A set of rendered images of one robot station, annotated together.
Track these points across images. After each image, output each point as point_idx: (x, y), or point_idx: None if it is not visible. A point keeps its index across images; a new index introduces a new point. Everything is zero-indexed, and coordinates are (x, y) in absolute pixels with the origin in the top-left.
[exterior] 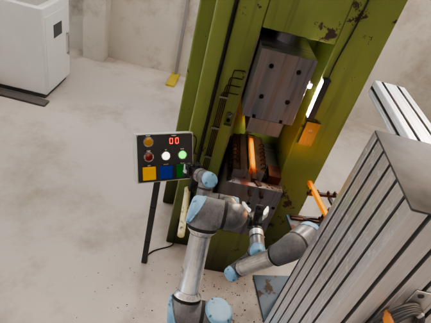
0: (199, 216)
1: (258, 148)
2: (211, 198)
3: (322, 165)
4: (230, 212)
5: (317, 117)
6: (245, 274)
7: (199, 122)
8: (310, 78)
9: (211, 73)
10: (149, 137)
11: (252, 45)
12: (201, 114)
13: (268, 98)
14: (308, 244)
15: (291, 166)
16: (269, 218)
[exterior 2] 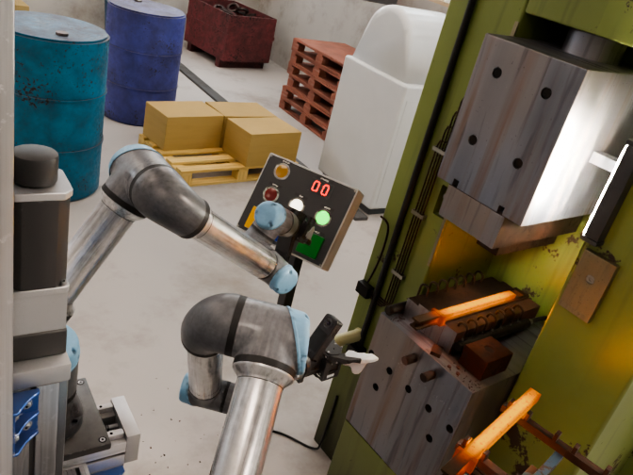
0: (116, 164)
1: (508, 311)
2: (157, 155)
3: (617, 400)
4: (149, 172)
5: (613, 248)
6: (191, 388)
7: (398, 196)
8: (568, 110)
9: (431, 100)
10: (286, 165)
11: None
12: (405, 181)
13: (483, 146)
14: (241, 325)
15: (542, 368)
16: (440, 454)
